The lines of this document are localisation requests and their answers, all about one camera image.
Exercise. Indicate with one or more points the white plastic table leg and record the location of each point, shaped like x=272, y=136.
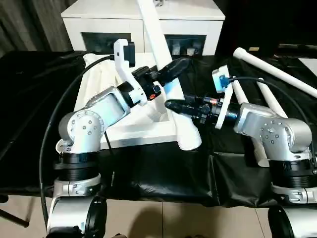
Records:
x=158, y=37
x=272, y=69
x=272, y=99
x=241, y=93

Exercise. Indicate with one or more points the white plastic table top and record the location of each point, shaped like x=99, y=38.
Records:
x=138, y=131

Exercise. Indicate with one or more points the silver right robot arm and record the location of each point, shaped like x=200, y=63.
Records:
x=272, y=129

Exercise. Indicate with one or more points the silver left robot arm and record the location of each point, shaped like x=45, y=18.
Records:
x=84, y=129

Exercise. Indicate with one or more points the black mat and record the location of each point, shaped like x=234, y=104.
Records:
x=161, y=173

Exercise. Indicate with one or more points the white cabinet with glass doors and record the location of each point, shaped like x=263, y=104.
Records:
x=104, y=22

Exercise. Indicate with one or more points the black box with yellow label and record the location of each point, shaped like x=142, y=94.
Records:
x=272, y=24

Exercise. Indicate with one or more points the grey curtain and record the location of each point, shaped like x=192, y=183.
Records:
x=29, y=24

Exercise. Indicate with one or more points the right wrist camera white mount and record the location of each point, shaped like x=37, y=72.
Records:
x=224, y=99

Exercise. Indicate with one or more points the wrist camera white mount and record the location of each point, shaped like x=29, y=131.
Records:
x=224, y=99
x=121, y=57

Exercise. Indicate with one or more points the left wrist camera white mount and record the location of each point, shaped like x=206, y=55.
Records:
x=121, y=57

